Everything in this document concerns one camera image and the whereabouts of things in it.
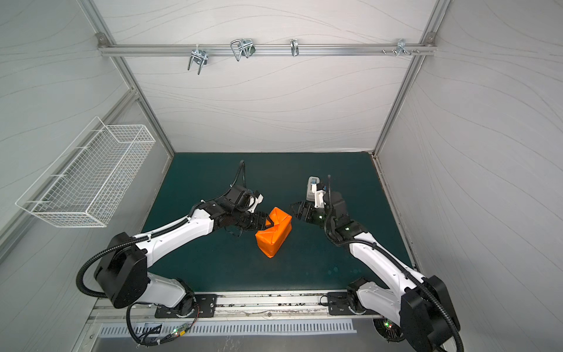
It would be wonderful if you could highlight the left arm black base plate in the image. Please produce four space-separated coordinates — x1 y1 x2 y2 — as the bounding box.
155 293 218 319

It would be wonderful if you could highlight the aluminium cross rail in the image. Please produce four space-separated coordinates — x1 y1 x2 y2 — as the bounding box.
98 42 438 57

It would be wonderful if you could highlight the metal u-bolt clamp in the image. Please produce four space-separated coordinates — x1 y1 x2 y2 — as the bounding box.
230 38 256 62
187 48 208 75

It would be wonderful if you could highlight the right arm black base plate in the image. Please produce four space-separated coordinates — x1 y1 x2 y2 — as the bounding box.
320 291 366 316

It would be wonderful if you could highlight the green table mat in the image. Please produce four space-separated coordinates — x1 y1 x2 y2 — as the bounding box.
143 153 409 292

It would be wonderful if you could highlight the left black cable bundle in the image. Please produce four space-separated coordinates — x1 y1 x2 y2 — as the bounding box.
125 301 201 348

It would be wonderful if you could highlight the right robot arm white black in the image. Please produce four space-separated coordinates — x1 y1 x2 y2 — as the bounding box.
290 201 465 351

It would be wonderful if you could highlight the orange wrapping paper sheet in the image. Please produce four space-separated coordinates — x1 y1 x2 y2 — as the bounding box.
255 208 293 258

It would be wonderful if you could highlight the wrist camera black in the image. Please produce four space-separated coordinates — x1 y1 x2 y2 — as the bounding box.
230 160 264 213
312 180 347 216

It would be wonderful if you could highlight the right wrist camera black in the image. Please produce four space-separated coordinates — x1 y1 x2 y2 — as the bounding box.
312 180 347 216

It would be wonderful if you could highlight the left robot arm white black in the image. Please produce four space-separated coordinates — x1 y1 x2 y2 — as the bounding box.
76 201 274 315

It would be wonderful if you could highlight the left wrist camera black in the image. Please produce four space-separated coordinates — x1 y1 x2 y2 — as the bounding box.
230 160 264 213

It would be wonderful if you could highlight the right black cable coil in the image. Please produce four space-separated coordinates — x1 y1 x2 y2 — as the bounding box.
372 316 406 344

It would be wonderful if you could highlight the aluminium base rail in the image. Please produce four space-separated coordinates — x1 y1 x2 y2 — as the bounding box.
87 289 383 323

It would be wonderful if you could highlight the white vent strip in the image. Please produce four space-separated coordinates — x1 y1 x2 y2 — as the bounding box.
98 319 357 338

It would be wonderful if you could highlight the white wire basket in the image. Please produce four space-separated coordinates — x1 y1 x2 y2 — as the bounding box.
16 117 155 228

